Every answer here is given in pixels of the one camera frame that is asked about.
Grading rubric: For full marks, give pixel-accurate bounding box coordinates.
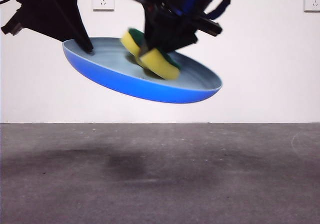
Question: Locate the yellow sponge with green scourer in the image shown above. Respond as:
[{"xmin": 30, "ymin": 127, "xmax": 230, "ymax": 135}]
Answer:
[{"xmin": 120, "ymin": 28, "xmax": 181, "ymax": 81}]

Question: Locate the blue round plate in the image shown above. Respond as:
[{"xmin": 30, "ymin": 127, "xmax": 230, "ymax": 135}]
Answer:
[{"xmin": 61, "ymin": 36, "xmax": 223, "ymax": 104}]

